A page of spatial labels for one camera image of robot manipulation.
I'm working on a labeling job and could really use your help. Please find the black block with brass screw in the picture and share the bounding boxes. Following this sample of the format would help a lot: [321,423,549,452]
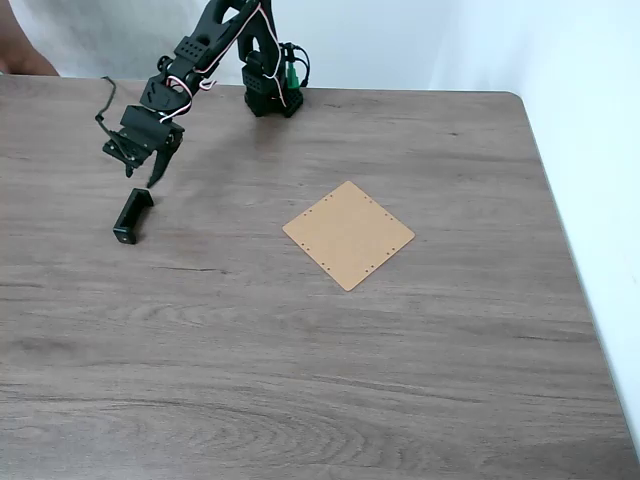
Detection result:
[112,187,155,245]

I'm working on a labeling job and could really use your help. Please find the green connector board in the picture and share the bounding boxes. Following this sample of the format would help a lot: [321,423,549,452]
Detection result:
[283,59,307,92]

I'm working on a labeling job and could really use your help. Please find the orange square board with holes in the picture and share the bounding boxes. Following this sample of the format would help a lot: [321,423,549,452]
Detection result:
[281,180,417,293]

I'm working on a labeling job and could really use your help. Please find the black gripper camera mount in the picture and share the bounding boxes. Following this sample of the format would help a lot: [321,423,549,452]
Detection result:
[101,127,152,170]

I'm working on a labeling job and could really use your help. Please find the black camera cable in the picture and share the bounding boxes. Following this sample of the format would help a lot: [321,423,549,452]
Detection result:
[94,75,119,139]

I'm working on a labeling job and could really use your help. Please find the white and red servo wires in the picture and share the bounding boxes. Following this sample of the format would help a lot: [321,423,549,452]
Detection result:
[158,0,287,124]

